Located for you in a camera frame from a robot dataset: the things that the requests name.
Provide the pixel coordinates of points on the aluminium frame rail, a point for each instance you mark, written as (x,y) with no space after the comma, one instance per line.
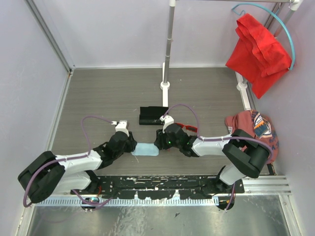
(47,32)

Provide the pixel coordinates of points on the red cloth on hanger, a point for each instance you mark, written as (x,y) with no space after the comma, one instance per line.
(258,55)

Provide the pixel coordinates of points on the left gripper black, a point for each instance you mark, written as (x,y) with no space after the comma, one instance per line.
(132,143)

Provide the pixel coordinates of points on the black sunglasses case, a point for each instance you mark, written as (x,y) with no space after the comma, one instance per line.
(151,115)

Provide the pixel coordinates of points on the faded red printed t-shirt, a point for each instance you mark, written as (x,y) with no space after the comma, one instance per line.
(258,126)

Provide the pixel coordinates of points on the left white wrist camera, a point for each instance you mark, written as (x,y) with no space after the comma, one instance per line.
(121,126)

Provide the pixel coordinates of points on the silver garment rack pole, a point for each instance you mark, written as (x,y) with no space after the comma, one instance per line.
(172,3)

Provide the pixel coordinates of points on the light blue cleaning cloth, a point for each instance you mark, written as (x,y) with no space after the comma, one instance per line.
(145,149)

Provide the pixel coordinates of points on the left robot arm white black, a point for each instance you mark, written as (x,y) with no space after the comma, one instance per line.
(49,174)

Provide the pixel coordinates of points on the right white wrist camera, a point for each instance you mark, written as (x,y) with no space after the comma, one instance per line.
(166,121)

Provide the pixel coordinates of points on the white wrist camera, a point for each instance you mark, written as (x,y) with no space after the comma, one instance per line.
(121,126)
(166,121)

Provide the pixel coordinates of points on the silver right rack pole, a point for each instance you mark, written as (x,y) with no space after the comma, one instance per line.
(276,9)

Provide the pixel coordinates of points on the red sunglasses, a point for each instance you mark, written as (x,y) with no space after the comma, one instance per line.
(189,128)

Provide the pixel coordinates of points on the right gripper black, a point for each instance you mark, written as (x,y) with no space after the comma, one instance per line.
(160,141)

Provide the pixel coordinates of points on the white rack foot right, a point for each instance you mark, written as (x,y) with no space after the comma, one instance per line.
(242,88)

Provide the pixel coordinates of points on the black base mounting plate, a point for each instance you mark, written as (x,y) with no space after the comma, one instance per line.
(153,187)

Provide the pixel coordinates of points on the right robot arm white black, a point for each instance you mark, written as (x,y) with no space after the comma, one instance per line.
(247,155)

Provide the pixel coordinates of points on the teal clothes hanger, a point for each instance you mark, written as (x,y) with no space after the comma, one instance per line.
(280,22)

